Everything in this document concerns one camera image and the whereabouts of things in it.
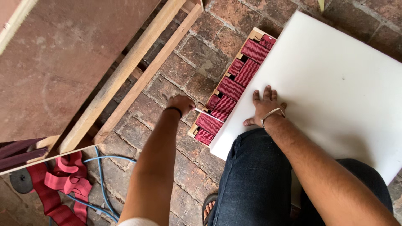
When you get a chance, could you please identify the red webbing strap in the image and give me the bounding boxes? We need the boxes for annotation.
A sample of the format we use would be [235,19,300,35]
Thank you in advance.
[26,151,93,226]

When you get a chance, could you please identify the rows of red ribbed bundles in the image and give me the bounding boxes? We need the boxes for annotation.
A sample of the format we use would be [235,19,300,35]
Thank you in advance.
[194,34,277,146]

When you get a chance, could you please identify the black round disc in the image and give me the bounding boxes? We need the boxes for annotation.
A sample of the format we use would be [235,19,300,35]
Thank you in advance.
[9,168,34,194]

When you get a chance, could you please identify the person's left hand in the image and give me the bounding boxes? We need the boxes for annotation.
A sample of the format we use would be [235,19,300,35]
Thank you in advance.
[166,94,197,118]

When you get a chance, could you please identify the brown plywood table top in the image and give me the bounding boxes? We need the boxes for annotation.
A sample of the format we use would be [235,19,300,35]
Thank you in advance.
[0,0,162,144]

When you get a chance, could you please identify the dark blue jeans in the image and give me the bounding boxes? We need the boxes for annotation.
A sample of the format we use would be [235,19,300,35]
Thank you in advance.
[207,128,394,226]

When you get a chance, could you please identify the person's foot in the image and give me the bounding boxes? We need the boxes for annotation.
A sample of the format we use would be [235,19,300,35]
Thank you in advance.
[204,201,216,222]

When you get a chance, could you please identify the wooden tray frame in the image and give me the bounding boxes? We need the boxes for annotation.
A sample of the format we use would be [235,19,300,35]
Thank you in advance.
[187,27,277,147]

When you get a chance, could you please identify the light wooden beam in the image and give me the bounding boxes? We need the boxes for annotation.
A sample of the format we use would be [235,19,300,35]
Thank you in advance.
[57,0,188,154]
[92,3,204,145]

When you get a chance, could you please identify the plywood panel edge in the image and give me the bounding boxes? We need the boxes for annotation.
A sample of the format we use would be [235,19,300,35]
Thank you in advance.
[0,143,102,176]

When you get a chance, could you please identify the white sleeve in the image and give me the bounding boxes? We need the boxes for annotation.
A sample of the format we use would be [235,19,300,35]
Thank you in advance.
[118,217,160,226]

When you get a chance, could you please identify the black wristband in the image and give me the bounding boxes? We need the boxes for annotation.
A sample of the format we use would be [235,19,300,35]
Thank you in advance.
[163,106,183,119]

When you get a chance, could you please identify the thin white stick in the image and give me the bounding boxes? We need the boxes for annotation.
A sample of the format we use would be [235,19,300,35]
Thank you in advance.
[194,108,224,123]

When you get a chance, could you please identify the silver bracelet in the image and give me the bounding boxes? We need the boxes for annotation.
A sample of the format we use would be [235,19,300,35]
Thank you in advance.
[260,108,286,128]

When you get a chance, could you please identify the black sandal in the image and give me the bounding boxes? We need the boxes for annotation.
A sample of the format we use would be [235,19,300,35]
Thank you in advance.
[202,192,219,226]

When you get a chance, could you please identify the maroon wooden planks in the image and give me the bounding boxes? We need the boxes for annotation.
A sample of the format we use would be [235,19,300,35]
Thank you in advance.
[0,137,48,171]

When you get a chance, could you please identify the person's right hand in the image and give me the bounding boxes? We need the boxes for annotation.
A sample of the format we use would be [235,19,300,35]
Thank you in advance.
[243,85,287,127]

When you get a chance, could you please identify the white foam board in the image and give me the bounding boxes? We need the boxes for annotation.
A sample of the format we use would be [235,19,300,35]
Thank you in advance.
[209,10,402,208]

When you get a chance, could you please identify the blue hose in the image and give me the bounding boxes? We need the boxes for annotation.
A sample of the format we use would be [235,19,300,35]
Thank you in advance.
[48,146,137,225]

